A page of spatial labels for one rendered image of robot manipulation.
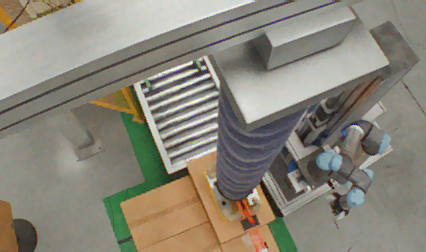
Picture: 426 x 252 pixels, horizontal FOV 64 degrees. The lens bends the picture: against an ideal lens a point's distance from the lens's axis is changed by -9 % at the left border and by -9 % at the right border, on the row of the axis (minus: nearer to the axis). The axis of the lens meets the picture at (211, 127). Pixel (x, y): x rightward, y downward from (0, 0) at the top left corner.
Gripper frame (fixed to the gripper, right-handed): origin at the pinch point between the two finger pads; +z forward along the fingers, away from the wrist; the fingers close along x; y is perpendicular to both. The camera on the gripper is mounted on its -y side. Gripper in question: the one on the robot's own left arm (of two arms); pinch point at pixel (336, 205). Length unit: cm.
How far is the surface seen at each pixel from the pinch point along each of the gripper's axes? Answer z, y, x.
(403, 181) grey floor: 152, -130, 25
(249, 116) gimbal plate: -135, 53, -27
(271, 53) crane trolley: -142, 47, -33
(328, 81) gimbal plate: -136, 38, -26
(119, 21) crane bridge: -153, 66, -41
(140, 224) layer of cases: 98, 109, -55
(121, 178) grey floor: 152, 114, -111
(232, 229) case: 58, 50, -18
